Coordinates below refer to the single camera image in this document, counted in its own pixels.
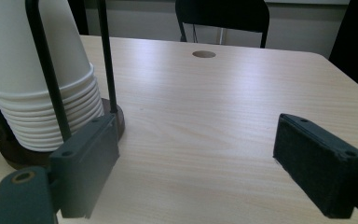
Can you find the black folding chair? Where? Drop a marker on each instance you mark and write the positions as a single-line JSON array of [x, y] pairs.
[[223, 15]]

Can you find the dark double cup holder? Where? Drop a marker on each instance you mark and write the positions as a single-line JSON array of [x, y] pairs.
[[12, 159]]

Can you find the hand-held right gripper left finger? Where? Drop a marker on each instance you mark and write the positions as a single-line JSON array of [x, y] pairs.
[[84, 168]]

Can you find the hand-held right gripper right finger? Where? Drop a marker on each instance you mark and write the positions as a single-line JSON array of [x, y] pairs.
[[320, 168]]

